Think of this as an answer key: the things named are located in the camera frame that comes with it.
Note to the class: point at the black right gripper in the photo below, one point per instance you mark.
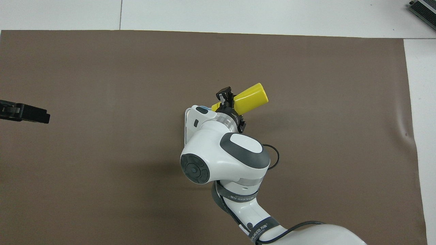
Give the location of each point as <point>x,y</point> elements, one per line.
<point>230,110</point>

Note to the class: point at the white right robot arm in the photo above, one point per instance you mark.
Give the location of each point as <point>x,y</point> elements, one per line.
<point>211,149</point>

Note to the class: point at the silver digital kitchen scale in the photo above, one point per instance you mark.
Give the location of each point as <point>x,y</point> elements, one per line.
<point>187,126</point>

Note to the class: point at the light blue plastic cup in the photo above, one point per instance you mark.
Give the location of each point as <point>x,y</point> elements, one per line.
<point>203,109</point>

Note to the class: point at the grey finned metal device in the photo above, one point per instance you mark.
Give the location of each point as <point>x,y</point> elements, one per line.
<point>425,10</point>

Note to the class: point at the yellow squeeze bottle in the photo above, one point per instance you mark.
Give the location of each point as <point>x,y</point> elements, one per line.
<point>252,98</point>

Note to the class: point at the brown paper table mat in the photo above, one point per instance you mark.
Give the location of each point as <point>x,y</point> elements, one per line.
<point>102,190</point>

